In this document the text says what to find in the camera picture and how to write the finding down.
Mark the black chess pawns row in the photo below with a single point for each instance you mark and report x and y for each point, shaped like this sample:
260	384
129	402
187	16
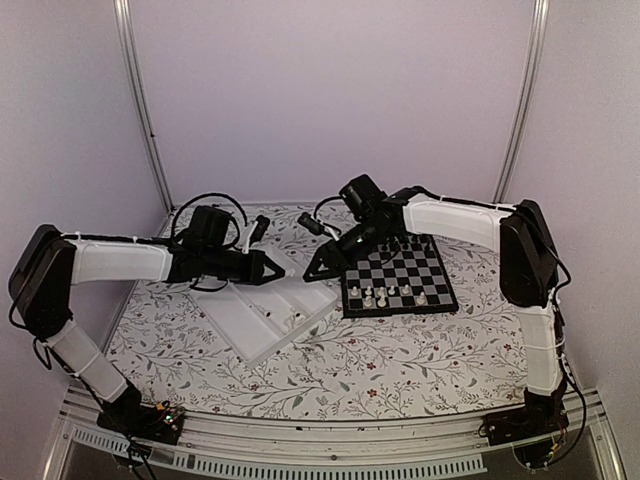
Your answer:
392	248

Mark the right aluminium frame post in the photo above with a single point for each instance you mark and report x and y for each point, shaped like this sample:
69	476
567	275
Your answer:
531	69

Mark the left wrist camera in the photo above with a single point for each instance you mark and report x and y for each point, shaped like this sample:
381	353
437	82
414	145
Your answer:
254	232

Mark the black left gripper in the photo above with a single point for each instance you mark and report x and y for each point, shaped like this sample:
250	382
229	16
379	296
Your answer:
255	268

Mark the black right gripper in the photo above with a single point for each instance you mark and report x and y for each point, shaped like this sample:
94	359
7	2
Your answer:
329	254

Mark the left aluminium frame post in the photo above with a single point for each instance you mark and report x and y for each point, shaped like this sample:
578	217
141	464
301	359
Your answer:
124	24

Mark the white plastic tray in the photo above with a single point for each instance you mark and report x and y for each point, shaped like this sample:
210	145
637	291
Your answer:
250	319

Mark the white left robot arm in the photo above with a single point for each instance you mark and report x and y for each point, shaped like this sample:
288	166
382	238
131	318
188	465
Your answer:
54	265

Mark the aluminium frame post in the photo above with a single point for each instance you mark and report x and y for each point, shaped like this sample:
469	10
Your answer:
531	69
124	24

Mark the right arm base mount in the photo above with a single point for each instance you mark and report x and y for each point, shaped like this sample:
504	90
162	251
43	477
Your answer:
540	416

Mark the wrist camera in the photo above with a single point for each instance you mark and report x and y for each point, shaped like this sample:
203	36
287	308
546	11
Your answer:
317	227
254	232

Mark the front aluminium rail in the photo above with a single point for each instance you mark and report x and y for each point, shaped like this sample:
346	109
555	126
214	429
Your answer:
436	447

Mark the black and silver chessboard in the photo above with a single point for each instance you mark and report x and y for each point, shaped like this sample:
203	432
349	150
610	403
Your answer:
424	271

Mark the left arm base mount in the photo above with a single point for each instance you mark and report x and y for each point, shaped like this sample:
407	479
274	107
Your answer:
162	422

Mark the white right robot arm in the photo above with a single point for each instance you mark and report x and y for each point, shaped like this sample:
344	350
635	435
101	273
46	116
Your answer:
518	234

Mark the floral patterned table mat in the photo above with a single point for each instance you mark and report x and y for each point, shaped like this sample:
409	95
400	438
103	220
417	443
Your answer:
487	354

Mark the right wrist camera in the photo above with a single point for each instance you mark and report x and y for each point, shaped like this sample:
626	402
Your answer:
317	227

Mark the black chess pieces back row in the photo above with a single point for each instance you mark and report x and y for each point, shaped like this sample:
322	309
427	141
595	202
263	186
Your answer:
406	238

